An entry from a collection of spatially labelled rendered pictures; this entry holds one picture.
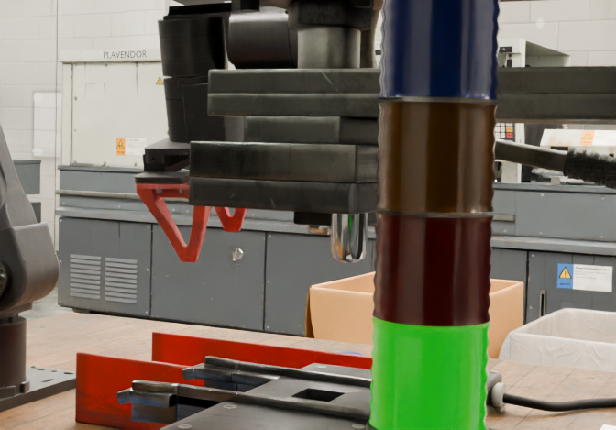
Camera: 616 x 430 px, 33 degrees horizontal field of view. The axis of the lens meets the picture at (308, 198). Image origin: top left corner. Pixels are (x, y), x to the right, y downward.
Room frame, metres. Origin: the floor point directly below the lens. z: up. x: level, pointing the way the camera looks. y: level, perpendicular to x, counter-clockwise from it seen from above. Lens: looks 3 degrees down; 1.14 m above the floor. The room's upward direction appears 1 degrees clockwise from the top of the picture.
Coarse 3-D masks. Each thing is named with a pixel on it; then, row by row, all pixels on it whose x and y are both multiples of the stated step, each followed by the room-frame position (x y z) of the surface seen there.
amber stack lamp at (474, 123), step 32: (384, 128) 0.33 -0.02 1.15; (416, 128) 0.32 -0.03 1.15; (448, 128) 0.32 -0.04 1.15; (480, 128) 0.32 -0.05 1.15; (384, 160) 0.33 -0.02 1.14; (416, 160) 0.32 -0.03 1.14; (448, 160) 0.32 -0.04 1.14; (480, 160) 0.32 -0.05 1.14; (384, 192) 0.33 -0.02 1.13; (416, 192) 0.32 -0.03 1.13; (448, 192) 0.32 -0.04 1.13; (480, 192) 0.32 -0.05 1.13
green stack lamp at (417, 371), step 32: (384, 352) 0.33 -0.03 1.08; (416, 352) 0.32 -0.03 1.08; (448, 352) 0.32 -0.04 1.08; (480, 352) 0.32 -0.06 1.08; (384, 384) 0.33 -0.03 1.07; (416, 384) 0.32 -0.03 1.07; (448, 384) 0.32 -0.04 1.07; (480, 384) 0.32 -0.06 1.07; (384, 416) 0.32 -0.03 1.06; (416, 416) 0.32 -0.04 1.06; (448, 416) 0.32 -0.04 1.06; (480, 416) 0.32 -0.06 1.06
